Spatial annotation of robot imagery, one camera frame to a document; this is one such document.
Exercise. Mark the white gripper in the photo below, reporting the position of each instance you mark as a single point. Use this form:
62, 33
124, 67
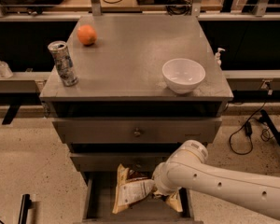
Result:
160, 178

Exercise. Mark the black floor bar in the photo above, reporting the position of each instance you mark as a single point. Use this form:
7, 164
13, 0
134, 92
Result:
25, 206

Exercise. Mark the orange fruit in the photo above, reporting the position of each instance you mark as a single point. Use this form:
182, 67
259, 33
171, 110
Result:
86, 35

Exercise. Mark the top grey drawer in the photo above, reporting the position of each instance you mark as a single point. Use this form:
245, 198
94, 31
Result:
136, 131

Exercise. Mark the white pump bottle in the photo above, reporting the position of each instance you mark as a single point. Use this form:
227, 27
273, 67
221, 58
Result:
218, 55

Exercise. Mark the brown chip bag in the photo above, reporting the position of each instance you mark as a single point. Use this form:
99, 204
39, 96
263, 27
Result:
133, 187

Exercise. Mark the clear sanitizer bottle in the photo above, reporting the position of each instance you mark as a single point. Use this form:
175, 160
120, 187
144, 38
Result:
5, 71

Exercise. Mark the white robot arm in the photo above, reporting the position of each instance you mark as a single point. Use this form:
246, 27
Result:
186, 168

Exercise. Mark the silver drink can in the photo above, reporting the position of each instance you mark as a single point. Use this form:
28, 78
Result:
63, 62

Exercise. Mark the black stand leg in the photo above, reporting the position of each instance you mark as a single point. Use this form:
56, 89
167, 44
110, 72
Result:
275, 134

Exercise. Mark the white bowl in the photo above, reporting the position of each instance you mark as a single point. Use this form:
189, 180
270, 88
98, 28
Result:
183, 75

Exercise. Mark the grey drawer cabinet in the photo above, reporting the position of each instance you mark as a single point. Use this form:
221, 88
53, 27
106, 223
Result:
120, 76

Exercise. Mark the bottom grey drawer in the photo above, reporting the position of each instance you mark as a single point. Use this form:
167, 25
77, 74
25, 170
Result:
101, 198

